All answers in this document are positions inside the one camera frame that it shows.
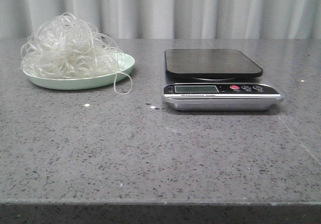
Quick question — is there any silver black kitchen scale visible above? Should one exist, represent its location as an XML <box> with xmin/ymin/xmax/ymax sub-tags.
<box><xmin>163</xmin><ymin>49</ymin><xmax>283</xmax><ymax>111</ymax></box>

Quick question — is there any light green round plate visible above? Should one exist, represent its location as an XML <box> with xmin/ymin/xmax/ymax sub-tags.
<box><xmin>24</xmin><ymin>54</ymin><xmax>135</xmax><ymax>90</ymax></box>

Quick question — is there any white pleated curtain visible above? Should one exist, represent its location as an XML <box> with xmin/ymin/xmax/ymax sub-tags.
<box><xmin>1</xmin><ymin>0</ymin><xmax>320</xmax><ymax>39</ymax></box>

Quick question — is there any translucent white vermicelli bundle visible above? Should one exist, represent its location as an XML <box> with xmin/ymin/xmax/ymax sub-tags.
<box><xmin>21</xmin><ymin>13</ymin><xmax>131</xmax><ymax>94</ymax></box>

